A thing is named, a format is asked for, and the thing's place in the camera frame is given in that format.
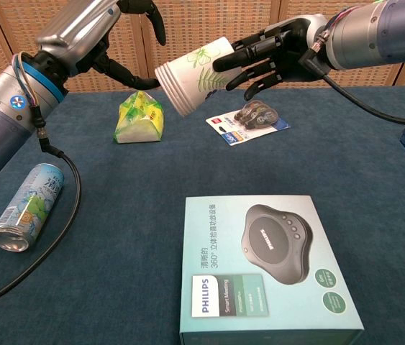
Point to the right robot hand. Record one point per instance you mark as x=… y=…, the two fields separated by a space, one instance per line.
x=292 y=54

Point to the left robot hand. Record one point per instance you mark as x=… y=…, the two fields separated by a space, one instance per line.
x=76 y=32

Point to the white paper cups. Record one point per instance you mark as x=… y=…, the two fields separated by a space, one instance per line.
x=195 y=75

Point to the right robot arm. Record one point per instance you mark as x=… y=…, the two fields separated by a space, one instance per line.
x=375 y=32

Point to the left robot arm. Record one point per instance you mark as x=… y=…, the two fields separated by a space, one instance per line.
x=4 y=115

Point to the correction tape blister pack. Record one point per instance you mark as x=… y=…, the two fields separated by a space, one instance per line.
x=249 y=122

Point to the green yellow tissue pack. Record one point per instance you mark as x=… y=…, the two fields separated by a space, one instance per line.
x=139 y=118

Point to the blue felt table cover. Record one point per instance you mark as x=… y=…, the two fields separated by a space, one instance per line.
x=116 y=201

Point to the light blue drink can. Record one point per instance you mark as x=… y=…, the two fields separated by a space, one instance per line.
x=29 y=208

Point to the Philips speakerphone box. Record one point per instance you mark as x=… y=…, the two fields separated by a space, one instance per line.
x=259 y=273

